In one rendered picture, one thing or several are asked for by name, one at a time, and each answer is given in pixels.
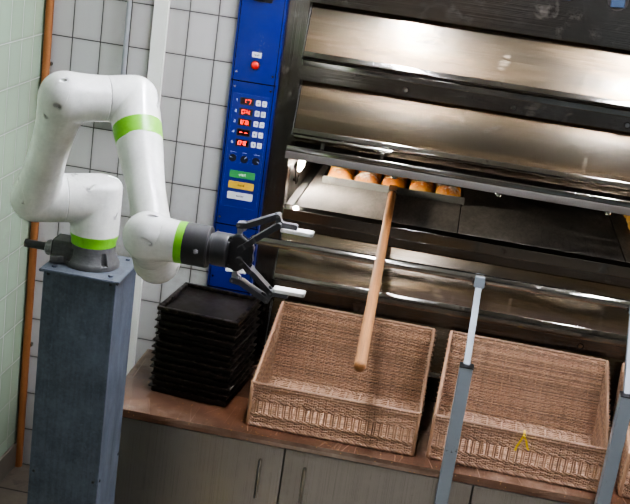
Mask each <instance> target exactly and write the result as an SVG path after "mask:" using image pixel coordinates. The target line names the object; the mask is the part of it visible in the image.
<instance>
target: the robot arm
mask: <svg viewBox="0 0 630 504"><path fill-rule="evenodd" d="M84 122H110V123H111V125H112V130H113V135H114V140H115V144H116V148H117V153H118V157H119V160H120V164H121V168H122V172H123V176H124V180H125V185H126V190H127V195H128V201H129V208H130V216H131V218H130V219H129V220H128V221H127V222H126V224H125V226H124V229H123V233H122V240H123V244H124V247H125V249H126V250H127V252H128V253H129V255H130V256H131V258H132V261H133V267H134V270H135V272H136V273H137V275H138V276H139V277H140V278H141V279H143V280H144V281H146V282H148V283H151V284H162V283H165V282H168V281H169V280H171V279H172V278H173V277H174V276H175V275H176V274H177V272H178V270H179V268H180V264H185V265H191V266H196V267H202V268H207V267H208V266H209V264H211V265H213V266H219V267H225V268H230V269H232V270H233V271H232V275H231V278H230V279H229V282H230V283H232V284H236V285H239V286H240V287H242V288H243V289H245V290H246V291H247V292H249V293H250V294H252V295H253V296H255V297H256V298H257V299H259V300H260V301H262V302H263V303H265V304H268V303H269V301H270V299H271V298H272V297H278V298H284V299H286V298H288V296H289V295H290V296H296V297H301V298H304V297H305V294H306V291H305V290H299V289H294V288H288V287H282V286H277V285H275V286H274V288H273V287H272V286H271V285H270V284H269V283H268V282H267V281H266V280H265V279H264V277H263V276H262V275H261V274H260V273H259V272H258V271H257V270H256V269H255V266H254V265H253V264H252V262H253V261H254V252H255V245H254V244H255V243H256V242H258V241H260V240H261V239H263V238H265V237H266V236H268V235H270V234H272V233H273V232H275V231H277V230H278V229H280V232H282V233H287V234H293V235H299V236H305V237H311V238H312V237H313V236H314V233H315V232H314V231H312V230H306V229H300V228H298V224H296V223H291V222H285V221H283V219H282V213H281V212H276V213H273V214H269V215H266V216H262V217H259V218H256V219H252V220H249V221H245V220H240V221H238V223H237V224H236V227H237V234H232V233H226V232H220V231H217V232H215V228H214V227H213V226H209V225H203V224H197V223H192V222H186V221H180V220H176V219H172V218H170V213H169V208H168V202H167V195H166V186H165V175H164V150H163V133H162V122H161V112H160V104H159V97H158V93H157V90H156V88H155V86H154V85H153V84H152V83H151V82H150V81H149V80H148V79H146V78H145V77H143V76H140V75H95V74H86V73H79V72H72V71H57V72H54V73H52V74H50V75H48V76H47V77H46V78H45V79H44V80H43V81H42V83H41V84H40V86H39V89H38V95H37V109H36V119H35V125H34V130H33V135H32V139H31V143H30V146H29V149H28V152H27V155H26V158H25V161H24V163H23V166H22V168H21V170H20V172H19V174H18V176H17V178H16V180H15V182H14V184H13V185H12V187H11V190H10V204H11V206H12V208H13V210H14V212H15V213H16V214H17V215H18V216H19V217H21V218H22V219H24V220H27V221H31V222H69V223H70V234H71V235H67V234H62V233H60V234H59V235H58V236H56V237H55V238H54V239H53V240H52V239H50V240H47V241H46V242H41V241H36V240H30V239H25V241H24V247H29V248H35V249H40V250H44V251H45V253H46V254H47V255H50V262H51V263H65V265H67V266H68V267H70V268H72V269H75V270H79V271H84V272H92V273H103V272H110V271H114V270H116V269H118V268H119V264H120V260H119V258H118V256H117V252H116V242H117V239H118V236H119V227H120V217H121V206H122V193H123V185H122V183H121V181H120V180H119V179H117V178H116V177H114V176H111V175H107V174H102V173H64V171H65V166H66V163H67V159H68V156H69V152H70V149H71V147H72V144H73V141H74V139H75V136H76V134H77V132H78V130H79V128H80V125H81V124H82V123H84ZM272 221H276V223H275V224H273V225H271V226H270V227H268V228H266V229H264V230H263V231H261V232H259V233H258V234H256V235H254V236H252V237H250V238H249V239H248V238H247V237H246V236H245V235H244V234H243V232H244V231H246V230H247V229H249V228H252V227H256V226H259V225H262V224H266V223H269V222H272ZM242 269H243V270H244V271H245V272H246V273H247V274H248V275H250V276H251V278H252V279H253V280H254V281H255V282H256V283H257V284H258V285H259V286H260V287H261V289H262V290H263V291H264V292H263V291H262V290H260V289H259V288H258V287H256V286H255V285H253V284H252V283H250V282H249V281H248V280H246V279H245V278H243V277H241V275H240V274H239V273H238V271H240V270H242Z"/></svg>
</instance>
